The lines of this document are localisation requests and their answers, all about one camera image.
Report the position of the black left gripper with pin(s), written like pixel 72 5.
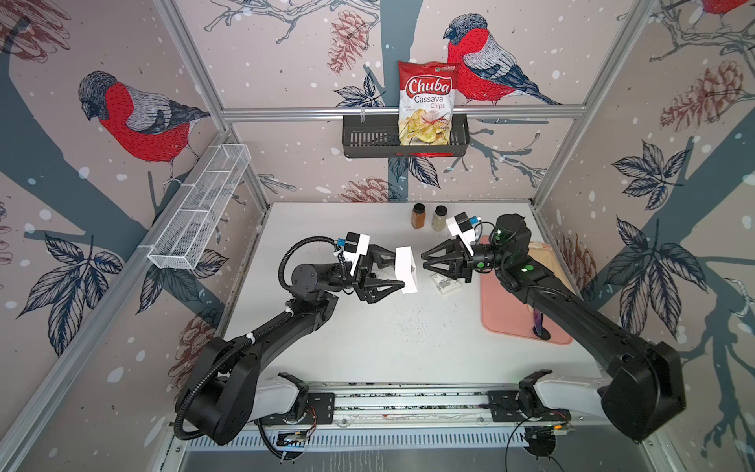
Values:
pixel 363 282

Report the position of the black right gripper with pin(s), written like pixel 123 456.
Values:
pixel 454 260

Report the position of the white jewelry box lid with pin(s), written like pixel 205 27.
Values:
pixel 405 269

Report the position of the white lift-off lid jewelry box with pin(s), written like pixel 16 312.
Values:
pixel 445 285

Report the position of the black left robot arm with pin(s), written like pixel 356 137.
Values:
pixel 224 391

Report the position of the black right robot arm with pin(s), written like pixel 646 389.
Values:
pixel 646 388

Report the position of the beige spice jar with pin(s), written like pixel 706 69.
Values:
pixel 439 218

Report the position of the orange spice jar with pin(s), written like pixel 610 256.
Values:
pixel 418 216

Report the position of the pink plastic tray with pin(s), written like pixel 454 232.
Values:
pixel 502 313

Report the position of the wooden cutting board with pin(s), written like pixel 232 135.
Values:
pixel 545 255

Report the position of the Chuba cassava chips bag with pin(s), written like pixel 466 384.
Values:
pixel 426 102

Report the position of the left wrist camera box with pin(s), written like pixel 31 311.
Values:
pixel 352 248

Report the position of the aluminium mounting rail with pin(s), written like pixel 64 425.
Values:
pixel 372 406

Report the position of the black wire wall basket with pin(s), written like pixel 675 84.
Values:
pixel 377 137

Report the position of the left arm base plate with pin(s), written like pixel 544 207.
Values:
pixel 320 408

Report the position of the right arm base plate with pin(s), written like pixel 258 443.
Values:
pixel 505 408

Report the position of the white mesh wall shelf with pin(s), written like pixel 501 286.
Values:
pixel 182 243

